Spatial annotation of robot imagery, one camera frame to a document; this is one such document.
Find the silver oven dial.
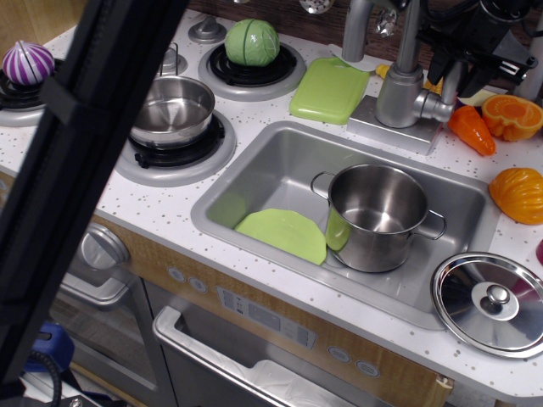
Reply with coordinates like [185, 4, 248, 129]
[78, 222, 130, 270]

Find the large steel pot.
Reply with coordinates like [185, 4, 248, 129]
[310, 164, 447, 273]

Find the steel pot lid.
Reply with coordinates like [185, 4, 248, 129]
[430, 252, 542, 359]

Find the silver dishwasher door handle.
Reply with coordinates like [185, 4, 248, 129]
[153, 306, 348, 406]

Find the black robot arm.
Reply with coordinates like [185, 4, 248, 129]
[417, 1, 539, 98]

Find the green plastic plate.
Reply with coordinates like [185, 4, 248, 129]
[234, 209, 327, 265]

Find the grey control panel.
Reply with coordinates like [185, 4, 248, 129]
[216, 286, 317, 350]

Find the rear right stove burner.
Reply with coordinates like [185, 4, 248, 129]
[198, 43, 306, 102]

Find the black coiled cable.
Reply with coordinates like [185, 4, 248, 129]
[29, 349, 65, 407]

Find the silver faucet spout pipe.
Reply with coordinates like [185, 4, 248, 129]
[342, 0, 374, 62]

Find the small steel saucepan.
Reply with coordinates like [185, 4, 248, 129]
[129, 42, 216, 150]

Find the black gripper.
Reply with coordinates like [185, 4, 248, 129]
[417, 12, 535, 98]

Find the green toy cabbage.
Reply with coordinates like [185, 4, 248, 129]
[225, 19, 281, 67]

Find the orange toy pepper half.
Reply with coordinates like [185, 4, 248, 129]
[481, 94, 542, 142]

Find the grey stove knob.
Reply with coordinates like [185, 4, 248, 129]
[188, 16, 227, 44]
[157, 47, 188, 77]

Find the green cutting board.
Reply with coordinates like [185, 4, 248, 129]
[289, 57, 370, 125]

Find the black foreground frame post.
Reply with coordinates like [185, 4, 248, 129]
[1, 1, 187, 386]

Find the stove burner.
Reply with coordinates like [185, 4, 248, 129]
[115, 111, 237, 187]
[198, 43, 306, 102]

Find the silver faucet lever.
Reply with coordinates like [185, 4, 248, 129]
[412, 61, 464, 123]

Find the silver faucet base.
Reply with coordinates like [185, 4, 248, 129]
[347, 63, 452, 155]

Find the blue clamp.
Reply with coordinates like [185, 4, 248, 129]
[32, 321, 75, 372]

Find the front stove burner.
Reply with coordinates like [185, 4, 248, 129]
[115, 111, 237, 187]

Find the orange toy carrot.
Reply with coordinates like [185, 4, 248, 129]
[448, 105, 496, 156]

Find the grey stove knob middle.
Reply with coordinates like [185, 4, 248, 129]
[157, 47, 188, 77]

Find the yellow toy corn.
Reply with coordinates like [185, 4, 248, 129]
[375, 64, 390, 79]

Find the grey stove knob rear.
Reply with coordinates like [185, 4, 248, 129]
[188, 16, 227, 44]

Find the silver oven door handle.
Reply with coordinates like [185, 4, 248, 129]
[59, 257, 129, 312]

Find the grey sink basin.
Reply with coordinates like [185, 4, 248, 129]
[191, 121, 500, 330]

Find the purple striped toy onion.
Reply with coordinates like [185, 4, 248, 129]
[2, 40, 55, 86]

